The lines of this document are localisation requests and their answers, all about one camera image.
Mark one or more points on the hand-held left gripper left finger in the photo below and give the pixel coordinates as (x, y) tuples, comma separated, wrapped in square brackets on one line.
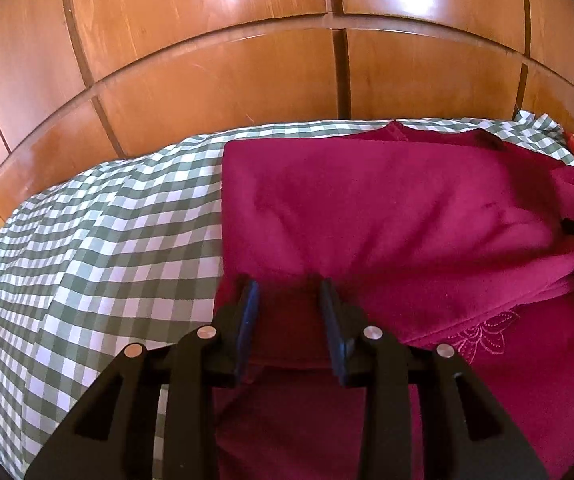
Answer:
[(248, 320)]

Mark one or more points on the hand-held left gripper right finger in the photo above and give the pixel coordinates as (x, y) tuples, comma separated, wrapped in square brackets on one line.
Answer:
[(331, 330)]

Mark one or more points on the green white checkered bed sheet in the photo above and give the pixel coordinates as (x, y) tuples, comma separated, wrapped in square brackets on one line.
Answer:
[(107, 240)]

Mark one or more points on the wooden panelled wardrobe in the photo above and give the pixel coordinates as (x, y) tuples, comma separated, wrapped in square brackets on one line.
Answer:
[(267, 35)]

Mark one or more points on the dark red fleece garment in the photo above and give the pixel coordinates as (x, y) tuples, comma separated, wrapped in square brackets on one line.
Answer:
[(392, 210)]

